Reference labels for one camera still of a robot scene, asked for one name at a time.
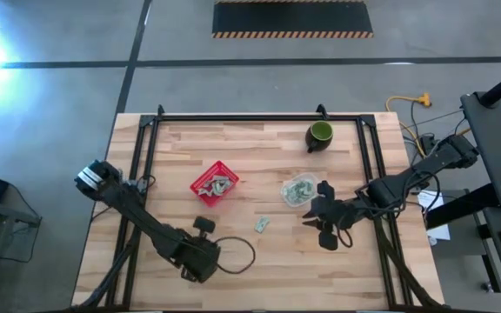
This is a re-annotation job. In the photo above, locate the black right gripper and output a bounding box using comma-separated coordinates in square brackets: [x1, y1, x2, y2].
[302, 180, 367, 252]

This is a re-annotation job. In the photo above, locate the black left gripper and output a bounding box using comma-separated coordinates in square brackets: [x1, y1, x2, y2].
[163, 216, 222, 283]

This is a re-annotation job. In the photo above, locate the clear plastic container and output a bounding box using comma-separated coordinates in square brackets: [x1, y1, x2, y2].
[279, 172, 320, 208]

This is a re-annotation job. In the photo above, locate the green mug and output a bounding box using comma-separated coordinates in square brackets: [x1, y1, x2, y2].
[304, 120, 334, 154]

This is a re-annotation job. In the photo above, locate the red plastic mesh basket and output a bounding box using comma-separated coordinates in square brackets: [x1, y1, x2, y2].
[189, 160, 240, 208]

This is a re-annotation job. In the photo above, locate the white paper sheet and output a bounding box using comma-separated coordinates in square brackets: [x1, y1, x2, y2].
[417, 190, 451, 242]

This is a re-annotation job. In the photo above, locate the black support beam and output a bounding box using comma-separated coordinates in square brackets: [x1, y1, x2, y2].
[424, 182, 501, 230]

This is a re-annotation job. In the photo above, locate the grey metal stand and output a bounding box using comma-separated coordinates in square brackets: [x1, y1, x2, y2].
[0, 197, 43, 313]

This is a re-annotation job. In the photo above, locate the black hazard-striped floor mat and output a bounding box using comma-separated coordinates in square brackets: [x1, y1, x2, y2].
[211, 0, 374, 39]

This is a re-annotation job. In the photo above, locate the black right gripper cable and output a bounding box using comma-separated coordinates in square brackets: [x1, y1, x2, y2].
[336, 170, 442, 250]

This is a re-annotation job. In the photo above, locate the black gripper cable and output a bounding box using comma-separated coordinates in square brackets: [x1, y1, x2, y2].
[336, 170, 442, 250]
[213, 236, 257, 276]

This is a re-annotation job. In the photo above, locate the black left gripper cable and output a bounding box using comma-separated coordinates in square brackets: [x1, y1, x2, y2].
[213, 236, 257, 276]

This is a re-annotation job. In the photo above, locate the black aluminium table frame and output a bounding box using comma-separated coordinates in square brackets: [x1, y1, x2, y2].
[74, 103, 441, 312]

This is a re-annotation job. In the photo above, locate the yellow extension cord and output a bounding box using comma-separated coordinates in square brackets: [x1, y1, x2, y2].
[384, 92, 433, 157]

